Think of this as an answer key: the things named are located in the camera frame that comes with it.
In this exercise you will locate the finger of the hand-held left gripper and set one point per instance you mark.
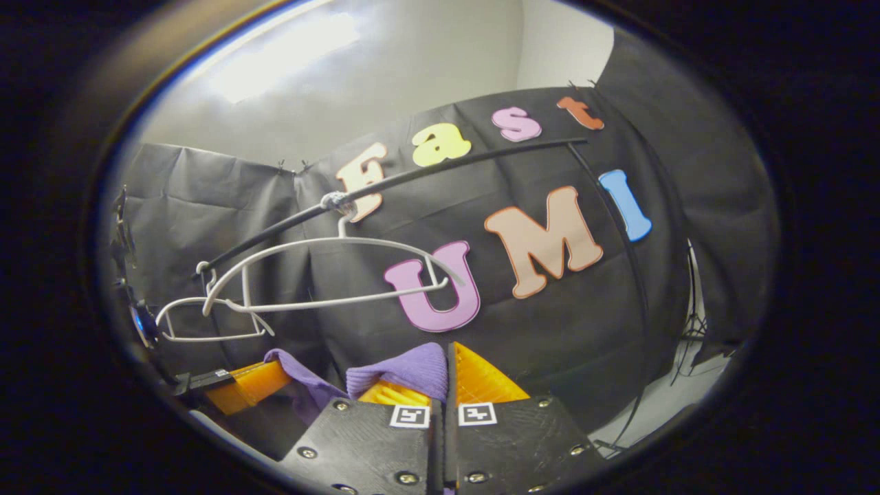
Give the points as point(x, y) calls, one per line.
point(240, 388)

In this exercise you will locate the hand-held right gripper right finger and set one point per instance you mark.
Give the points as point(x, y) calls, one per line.
point(522, 447)

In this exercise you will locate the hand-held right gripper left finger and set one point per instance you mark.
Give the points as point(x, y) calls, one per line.
point(364, 447)

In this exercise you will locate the purple ribbed shirt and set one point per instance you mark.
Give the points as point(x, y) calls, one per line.
point(405, 371)

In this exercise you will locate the white plastic hanger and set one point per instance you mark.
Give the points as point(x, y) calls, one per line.
point(213, 337)

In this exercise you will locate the white hanger with taped hook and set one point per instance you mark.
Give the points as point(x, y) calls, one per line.
point(337, 201)

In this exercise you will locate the black backdrop cloth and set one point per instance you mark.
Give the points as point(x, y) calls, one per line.
point(550, 344)

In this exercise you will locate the black stand legs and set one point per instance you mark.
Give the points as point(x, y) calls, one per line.
point(694, 323)

